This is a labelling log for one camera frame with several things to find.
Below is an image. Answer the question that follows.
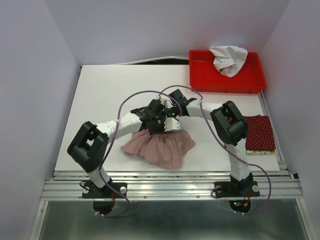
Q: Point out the pink pleated skirt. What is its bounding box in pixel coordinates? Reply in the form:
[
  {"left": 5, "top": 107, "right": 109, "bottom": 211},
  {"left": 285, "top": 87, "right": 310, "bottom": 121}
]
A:
[{"left": 120, "top": 129, "right": 196, "bottom": 170}]

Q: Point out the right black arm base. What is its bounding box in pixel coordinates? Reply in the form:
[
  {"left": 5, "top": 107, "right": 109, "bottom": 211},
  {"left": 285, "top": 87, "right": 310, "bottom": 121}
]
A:
[{"left": 211, "top": 173, "right": 260, "bottom": 214}]

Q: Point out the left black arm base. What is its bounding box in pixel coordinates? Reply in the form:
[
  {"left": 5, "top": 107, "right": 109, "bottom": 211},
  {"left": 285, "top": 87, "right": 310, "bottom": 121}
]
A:
[{"left": 79, "top": 180, "right": 124, "bottom": 218}]

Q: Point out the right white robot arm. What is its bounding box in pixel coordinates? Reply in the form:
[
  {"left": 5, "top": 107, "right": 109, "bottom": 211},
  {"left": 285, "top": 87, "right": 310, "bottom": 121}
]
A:
[{"left": 169, "top": 89, "right": 253, "bottom": 195}]

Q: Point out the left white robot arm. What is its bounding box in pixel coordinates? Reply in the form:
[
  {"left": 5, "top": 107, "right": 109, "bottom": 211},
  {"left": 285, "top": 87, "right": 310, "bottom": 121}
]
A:
[{"left": 67, "top": 99, "right": 166, "bottom": 197}]

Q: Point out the red plastic bin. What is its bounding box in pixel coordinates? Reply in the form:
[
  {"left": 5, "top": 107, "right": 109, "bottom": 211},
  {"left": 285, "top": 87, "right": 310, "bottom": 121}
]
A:
[{"left": 189, "top": 50, "right": 267, "bottom": 94}]

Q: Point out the white cloth garment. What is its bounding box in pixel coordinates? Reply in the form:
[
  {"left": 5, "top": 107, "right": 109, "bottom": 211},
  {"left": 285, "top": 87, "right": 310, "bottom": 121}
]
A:
[{"left": 209, "top": 45, "right": 248, "bottom": 78}]

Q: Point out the yellow floral folded skirt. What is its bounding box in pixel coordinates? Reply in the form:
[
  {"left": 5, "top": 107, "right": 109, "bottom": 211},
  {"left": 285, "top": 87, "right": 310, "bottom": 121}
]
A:
[{"left": 246, "top": 150, "right": 276, "bottom": 155}]

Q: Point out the red polka dot skirt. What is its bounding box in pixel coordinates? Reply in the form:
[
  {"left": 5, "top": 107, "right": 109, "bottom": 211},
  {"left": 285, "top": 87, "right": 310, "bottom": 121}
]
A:
[{"left": 244, "top": 115, "right": 276, "bottom": 151}]

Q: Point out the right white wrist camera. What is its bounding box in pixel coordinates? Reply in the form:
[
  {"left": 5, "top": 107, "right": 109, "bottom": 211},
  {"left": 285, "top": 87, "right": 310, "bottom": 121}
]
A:
[{"left": 156, "top": 95, "right": 173, "bottom": 108}]

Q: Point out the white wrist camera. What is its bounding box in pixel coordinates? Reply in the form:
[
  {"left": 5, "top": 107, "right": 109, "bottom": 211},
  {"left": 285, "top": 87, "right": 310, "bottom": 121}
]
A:
[
  {"left": 164, "top": 116, "right": 181, "bottom": 132},
  {"left": 156, "top": 95, "right": 173, "bottom": 108}
]

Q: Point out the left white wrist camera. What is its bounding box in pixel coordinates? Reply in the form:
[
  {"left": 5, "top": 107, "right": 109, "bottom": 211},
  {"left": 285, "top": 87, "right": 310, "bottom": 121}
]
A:
[{"left": 164, "top": 116, "right": 181, "bottom": 132}]

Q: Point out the white cable behind table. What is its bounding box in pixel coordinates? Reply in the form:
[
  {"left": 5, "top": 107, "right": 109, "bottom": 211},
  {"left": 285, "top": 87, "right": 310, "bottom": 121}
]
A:
[{"left": 117, "top": 55, "right": 190, "bottom": 66}]

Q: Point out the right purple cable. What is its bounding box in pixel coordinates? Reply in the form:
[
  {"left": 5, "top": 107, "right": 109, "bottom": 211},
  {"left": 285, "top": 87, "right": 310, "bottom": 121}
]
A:
[{"left": 158, "top": 84, "right": 273, "bottom": 216}]

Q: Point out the aluminium mounting rail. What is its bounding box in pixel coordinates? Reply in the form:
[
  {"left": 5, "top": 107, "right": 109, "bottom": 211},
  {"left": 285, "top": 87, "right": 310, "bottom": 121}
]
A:
[{"left": 40, "top": 170, "right": 303, "bottom": 202}]

